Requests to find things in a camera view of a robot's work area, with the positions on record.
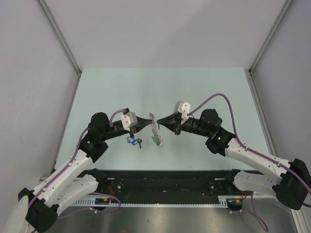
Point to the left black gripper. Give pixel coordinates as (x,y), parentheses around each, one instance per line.
(141,123)

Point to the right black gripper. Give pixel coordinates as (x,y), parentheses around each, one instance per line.
(169,122)

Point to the metal disc keyring holder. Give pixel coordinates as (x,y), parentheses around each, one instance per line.
(155,130)

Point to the blue tagged key bunch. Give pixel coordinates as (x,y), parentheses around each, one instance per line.
(134,141)

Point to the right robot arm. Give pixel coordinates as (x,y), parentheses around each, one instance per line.
(288,181)

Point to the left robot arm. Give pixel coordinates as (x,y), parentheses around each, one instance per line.
(50,198)

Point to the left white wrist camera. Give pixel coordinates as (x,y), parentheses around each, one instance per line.
(129,120)

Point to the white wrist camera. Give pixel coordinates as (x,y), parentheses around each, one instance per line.
(129,120)
(184,109)

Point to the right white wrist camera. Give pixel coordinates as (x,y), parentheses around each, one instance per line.
(184,109)

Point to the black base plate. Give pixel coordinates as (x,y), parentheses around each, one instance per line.
(169,187)

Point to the right aluminium frame post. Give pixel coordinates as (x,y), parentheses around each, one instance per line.
(271,34)

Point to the aluminium frame post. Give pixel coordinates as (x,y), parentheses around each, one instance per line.
(271,34)
(43,6)

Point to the white cable duct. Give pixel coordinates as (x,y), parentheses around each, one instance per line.
(104,202)

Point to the left aluminium frame post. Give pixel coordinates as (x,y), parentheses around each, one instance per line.
(43,6)

